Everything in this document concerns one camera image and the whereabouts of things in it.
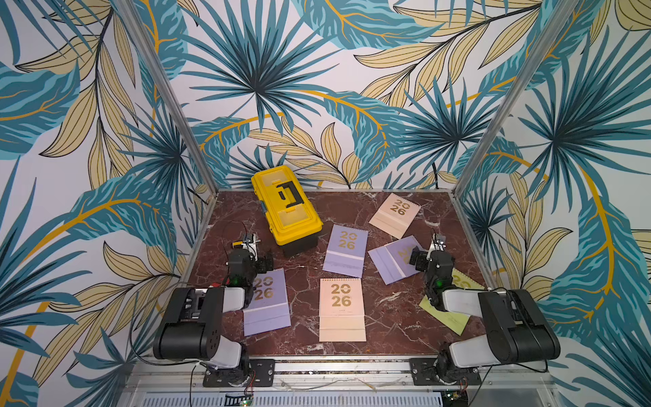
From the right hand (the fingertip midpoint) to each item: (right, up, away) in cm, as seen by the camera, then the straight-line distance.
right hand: (432, 249), depth 92 cm
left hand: (-64, -1, +1) cm, 64 cm away
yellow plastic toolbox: (-51, +12, -3) cm, 52 cm away
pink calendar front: (-34, -20, -7) cm, 40 cm away
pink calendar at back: (-8, +12, +18) cm, 23 cm away
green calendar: (+4, -22, -9) cm, 25 cm away
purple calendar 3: (-58, -19, -6) cm, 61 cm away
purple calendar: (-31, -2, +7) cm, 32 cm away
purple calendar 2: (-13, -5, +5) cm, 15 cm away
